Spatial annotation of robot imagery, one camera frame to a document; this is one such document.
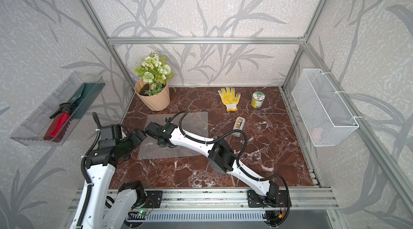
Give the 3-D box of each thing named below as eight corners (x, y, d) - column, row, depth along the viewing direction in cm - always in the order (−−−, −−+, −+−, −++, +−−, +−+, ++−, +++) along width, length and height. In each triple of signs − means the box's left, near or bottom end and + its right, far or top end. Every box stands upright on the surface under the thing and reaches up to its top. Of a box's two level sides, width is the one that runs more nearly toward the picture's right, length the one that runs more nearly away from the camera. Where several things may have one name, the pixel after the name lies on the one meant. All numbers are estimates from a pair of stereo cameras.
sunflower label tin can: (252, 108, 110) (254, 100, 103) (250, 99, 115) (252, 91, 109) (263, 108, 110) (266, 100, 103) (261, 99, 115) (263, 91, 109)
